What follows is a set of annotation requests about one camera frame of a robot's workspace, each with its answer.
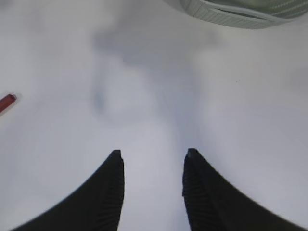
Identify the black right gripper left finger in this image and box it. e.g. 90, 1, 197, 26
16, 150, 125, 231

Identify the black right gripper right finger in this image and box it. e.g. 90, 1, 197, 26
182, 148, 302, 231

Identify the red marker pen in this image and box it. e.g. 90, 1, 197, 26
0, 94, 17, 113

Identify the green plastic woven basket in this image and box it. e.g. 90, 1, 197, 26
165, 0, 308, 29

